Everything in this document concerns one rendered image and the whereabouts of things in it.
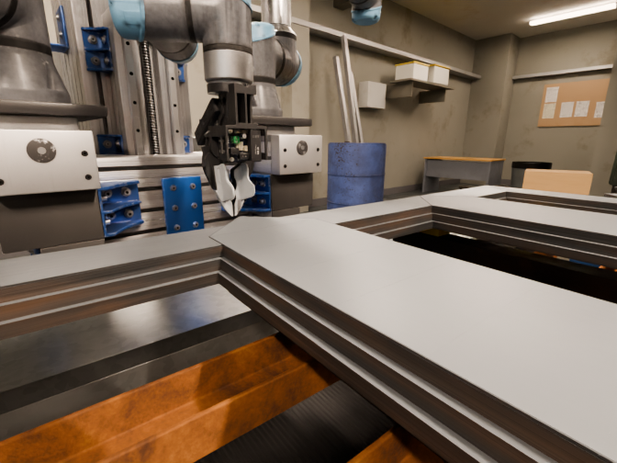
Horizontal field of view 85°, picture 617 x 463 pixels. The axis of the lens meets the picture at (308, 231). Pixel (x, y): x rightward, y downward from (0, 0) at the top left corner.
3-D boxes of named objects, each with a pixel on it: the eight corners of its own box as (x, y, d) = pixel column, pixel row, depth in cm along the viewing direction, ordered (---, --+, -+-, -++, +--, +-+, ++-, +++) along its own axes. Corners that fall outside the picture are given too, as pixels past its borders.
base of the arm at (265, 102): (216, 118, 93) (214, 79, 91) (262, 120, 103) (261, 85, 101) (246, 115, 83) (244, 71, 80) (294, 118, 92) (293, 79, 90)
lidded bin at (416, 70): (409, 84, 593) (409, 68, 586) (429, 82, 565) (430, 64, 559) (393, 81, 563) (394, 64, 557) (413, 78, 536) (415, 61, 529)
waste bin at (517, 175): (537, 210, 501) (545, 163, 483) (499, 206, 539) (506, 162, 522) (548, 207, 534) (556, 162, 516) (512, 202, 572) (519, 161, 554)
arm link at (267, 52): (221, 77, 87) (218, 17, 84) (249, 84, 99) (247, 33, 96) (262, 73, 83) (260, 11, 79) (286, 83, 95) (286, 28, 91)
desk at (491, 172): (436, 188, 729) (440, 156, 712) (499, 196, 638) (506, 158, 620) (420, 191, 687) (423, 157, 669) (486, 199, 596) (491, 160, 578)
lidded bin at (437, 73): (426, 88, 638) (428, 71, 631) (449, 85, 606) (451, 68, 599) (410, 85, 604) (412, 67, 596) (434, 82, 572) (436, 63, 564)
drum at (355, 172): (394, 230, 391) (399, 141, 366) (352, 238, 354) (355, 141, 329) (354, 219, 442) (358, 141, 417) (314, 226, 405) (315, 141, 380)
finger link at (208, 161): (207, 190, 56) (203, 135, 54) (204, 189, 57) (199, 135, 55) (233, 188, 59) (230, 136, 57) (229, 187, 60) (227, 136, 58)
